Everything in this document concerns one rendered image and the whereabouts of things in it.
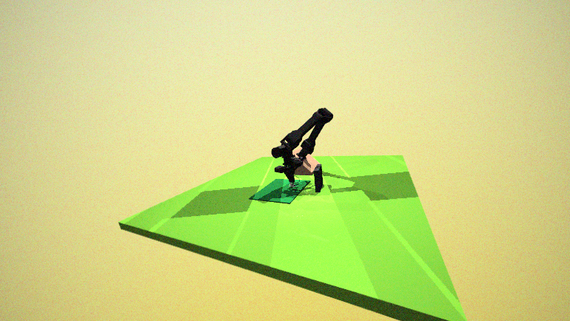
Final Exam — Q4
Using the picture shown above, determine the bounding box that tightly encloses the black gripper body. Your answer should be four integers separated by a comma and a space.
275, 153, 294, 173

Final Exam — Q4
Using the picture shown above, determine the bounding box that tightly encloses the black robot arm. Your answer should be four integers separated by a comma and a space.
271, 108, 333, 168

